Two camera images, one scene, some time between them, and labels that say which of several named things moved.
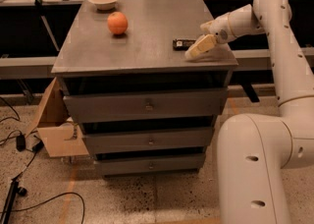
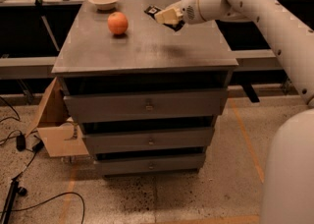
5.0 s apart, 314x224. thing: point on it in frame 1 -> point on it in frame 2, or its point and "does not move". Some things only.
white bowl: (104, 0) does not move
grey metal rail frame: (28, 67) does not move
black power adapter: (21, 142) does not move
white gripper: (220, 28) -> (188, 9)
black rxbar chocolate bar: (183, 44) -> (153, 10)
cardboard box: (60, 133) does not move
